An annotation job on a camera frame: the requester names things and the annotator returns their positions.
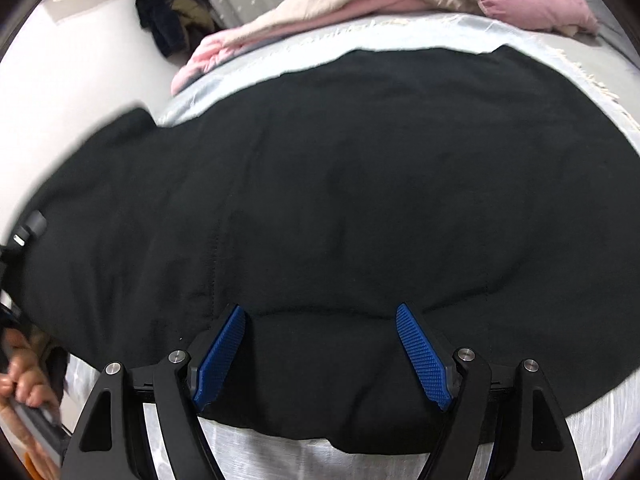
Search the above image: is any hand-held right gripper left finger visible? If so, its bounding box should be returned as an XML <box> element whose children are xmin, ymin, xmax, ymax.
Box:
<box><xmin>60</xmin><ymin>304</ymin><xmax>249</xmax><ymax>480</ymax></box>

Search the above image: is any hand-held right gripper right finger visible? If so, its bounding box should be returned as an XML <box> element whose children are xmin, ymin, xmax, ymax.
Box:
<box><xmin>395</xmin><ymin>302</ymin><xmax>577</xmax><ymax>480</ymax></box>

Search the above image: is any large black garment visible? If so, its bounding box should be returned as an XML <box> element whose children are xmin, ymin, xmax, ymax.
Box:
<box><xmin>15</xmin><ymin>45</ymin><xmax>640</xmax><ymax>457</ymax></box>

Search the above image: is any person's left hand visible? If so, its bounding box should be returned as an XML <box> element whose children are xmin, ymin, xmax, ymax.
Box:
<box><xmin>0</xmin><ymin>331</ymin><xmax>62</xmax><ymax>411</ymax></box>

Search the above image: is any dark fur-trimmed jacket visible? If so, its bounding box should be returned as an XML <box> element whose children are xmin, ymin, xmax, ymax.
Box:
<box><xmin>135</xmin><ymin>0</ymin><xmax>224</xmax><ymax>61</ymax></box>

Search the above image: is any light blue fringed blanket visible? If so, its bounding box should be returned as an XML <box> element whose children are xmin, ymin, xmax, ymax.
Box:
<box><xmin>65</xmin><ymin>12</ymin><xmax>640</xmax><ymax>480</ymax></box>

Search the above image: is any grey bed sheet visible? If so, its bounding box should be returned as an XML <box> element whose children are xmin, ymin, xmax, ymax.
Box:
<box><xmin>575</xmin><ymin>0</ymin><xmax>640</xmax><ymax>128</ymax></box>

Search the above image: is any pink and beige quilt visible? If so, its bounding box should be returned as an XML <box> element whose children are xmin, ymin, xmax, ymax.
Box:
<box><xmin>170</xmin><ymin>0</ymin><xmax>501</xmax><ymax>97</ymax></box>

